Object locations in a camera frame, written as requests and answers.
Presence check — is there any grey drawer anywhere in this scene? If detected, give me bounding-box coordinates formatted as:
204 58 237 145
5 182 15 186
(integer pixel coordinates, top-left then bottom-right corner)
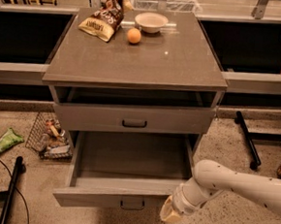
54 103 215 134
53 131 201 210

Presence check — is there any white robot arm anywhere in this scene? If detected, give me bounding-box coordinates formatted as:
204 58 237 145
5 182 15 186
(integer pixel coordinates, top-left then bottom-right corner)
160 160 281 223

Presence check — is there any grey drawer cabinet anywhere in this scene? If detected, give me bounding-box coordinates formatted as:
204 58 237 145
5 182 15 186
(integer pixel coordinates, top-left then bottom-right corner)
36 1 234 163

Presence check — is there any black stand leg right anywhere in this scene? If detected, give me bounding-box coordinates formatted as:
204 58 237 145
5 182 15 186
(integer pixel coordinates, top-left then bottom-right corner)
234 111 281 171

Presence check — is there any black stand leg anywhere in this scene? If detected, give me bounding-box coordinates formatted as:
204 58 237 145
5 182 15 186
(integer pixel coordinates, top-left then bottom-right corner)
234 111 281 171
0 156 25 224

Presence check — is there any black stand leg left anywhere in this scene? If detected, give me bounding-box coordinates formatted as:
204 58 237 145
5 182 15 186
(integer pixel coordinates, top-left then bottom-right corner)
0 156 25 224

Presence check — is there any green snack bag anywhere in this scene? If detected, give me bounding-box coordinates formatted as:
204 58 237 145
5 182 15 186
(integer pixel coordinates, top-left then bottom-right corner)
0 128 24 154

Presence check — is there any orange fruit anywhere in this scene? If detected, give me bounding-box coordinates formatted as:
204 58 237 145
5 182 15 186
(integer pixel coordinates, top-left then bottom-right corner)
127 28 141 45

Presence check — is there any white bowl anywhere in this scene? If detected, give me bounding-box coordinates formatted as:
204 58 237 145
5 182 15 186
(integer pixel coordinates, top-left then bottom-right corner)
135 13 168 33

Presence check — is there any brown yellow chip bag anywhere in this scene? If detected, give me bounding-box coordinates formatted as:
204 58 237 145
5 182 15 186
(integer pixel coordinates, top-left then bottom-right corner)
78 0 133 43

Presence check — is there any clear plastic bin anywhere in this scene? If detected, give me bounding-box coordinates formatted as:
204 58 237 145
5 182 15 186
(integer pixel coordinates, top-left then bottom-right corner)
131 0 203 15

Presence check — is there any wire basket with items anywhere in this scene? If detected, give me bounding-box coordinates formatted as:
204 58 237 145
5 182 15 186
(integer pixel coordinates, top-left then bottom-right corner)
26 112 73 160

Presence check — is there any black cable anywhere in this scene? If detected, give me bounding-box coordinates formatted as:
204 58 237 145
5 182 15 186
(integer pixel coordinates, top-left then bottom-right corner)
0 131 38 224

